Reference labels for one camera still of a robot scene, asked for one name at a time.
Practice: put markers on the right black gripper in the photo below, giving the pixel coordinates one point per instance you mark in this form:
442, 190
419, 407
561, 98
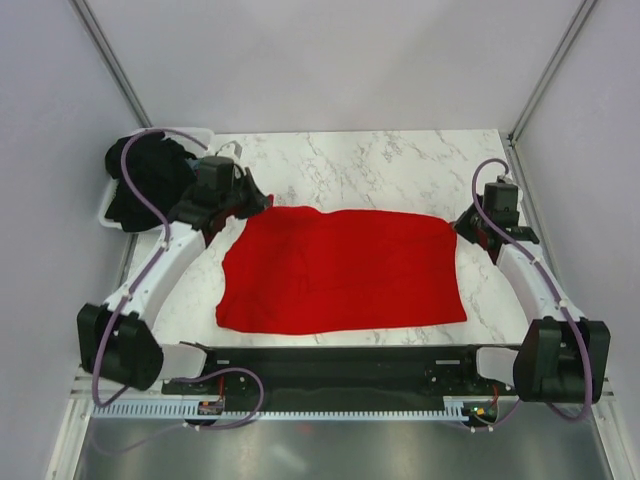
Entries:
461, 225

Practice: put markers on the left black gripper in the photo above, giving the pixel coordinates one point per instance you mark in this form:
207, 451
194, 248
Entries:
258, 201

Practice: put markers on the white plastic basket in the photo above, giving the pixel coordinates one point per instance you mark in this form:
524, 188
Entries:
150, 150

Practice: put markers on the red t shirt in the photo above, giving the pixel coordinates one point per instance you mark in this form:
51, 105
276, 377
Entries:
298, 271

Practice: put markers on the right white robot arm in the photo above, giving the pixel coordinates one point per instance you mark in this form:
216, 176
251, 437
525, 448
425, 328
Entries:
563, 356

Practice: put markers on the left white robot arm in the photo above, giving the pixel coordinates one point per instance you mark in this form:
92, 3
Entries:
115, 338

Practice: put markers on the black t shirt pile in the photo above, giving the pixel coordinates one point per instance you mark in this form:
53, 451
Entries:
140, 185

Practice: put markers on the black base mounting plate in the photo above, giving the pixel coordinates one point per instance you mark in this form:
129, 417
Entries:
340, 376

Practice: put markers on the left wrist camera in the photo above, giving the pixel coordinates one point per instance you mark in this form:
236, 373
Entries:
231, 149

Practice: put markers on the right aluminium frame post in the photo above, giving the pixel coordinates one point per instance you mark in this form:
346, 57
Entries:
566, 42

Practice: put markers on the aluminium frame post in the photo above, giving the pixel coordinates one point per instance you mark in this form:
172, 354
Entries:
566, 42
101, 43

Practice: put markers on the left aluminium frame post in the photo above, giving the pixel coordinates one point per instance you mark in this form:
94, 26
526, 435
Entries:
101, 43

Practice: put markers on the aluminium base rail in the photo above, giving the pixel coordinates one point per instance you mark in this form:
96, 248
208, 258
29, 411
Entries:
83, 381

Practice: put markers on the white slotted cable duct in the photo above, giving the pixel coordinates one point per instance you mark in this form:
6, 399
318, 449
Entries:
437, 409

